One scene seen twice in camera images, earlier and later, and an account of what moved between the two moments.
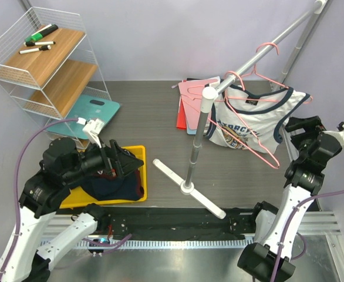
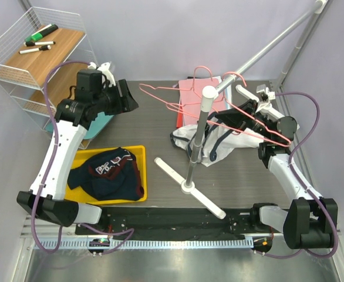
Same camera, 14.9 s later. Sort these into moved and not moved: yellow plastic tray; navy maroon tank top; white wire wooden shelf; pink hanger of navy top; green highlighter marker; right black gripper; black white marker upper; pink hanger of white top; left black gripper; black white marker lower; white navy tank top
Moved: white navy tank top; pink hanger of navy top; pink hanger of white top; left black gripper; right black gripper
Not moved: yellow plastic tray; black white marker lower; white wire wooden shelf; navy maroon tank top; black white marker upper; green highlighter marker
